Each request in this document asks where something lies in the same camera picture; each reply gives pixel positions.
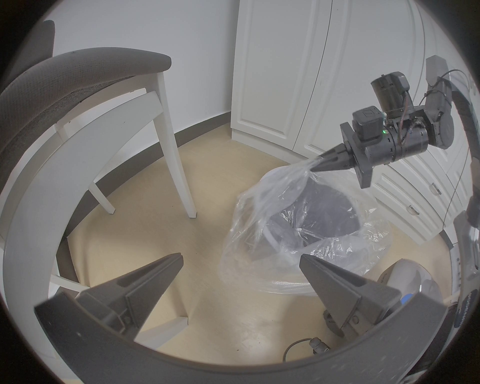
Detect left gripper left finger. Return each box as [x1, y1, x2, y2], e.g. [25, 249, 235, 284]
[75, 252, 185, 338]

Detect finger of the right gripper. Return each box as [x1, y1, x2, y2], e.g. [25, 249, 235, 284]
[309, 155, 357, 174]
[317, 143, 352, 163]

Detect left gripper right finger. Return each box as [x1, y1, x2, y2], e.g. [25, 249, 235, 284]
[299, 254, 403, 340]

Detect clear plastic bag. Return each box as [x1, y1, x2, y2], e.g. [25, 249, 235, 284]
[219, 159, 392, 295]

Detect white trash bin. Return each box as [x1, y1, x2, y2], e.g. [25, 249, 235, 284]
[262, 182, 376, 296]

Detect white wardrobe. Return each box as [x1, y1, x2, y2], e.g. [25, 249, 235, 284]
[230, 0, 480, 246]

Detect grey padded white chair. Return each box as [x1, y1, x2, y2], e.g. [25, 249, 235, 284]
[0, 20, 197, 361]

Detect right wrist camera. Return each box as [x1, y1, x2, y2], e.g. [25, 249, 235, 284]
[352, 106, 387, 141]

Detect black cable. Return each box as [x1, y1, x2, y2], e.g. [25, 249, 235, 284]
[283, 335, 332, 364]

